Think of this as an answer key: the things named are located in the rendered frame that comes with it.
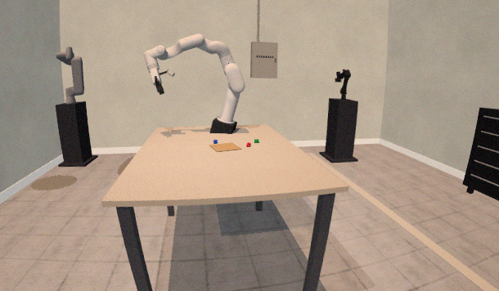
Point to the tan mat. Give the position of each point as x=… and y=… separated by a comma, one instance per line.
x=225, y=147

